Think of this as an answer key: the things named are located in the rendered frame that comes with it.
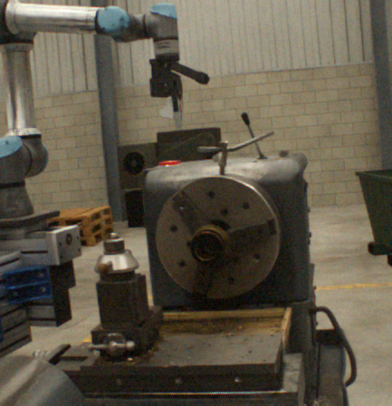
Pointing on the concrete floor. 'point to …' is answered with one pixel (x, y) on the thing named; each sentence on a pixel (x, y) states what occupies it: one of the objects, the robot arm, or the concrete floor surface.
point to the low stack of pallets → (91, 225)
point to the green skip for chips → (382, 211)
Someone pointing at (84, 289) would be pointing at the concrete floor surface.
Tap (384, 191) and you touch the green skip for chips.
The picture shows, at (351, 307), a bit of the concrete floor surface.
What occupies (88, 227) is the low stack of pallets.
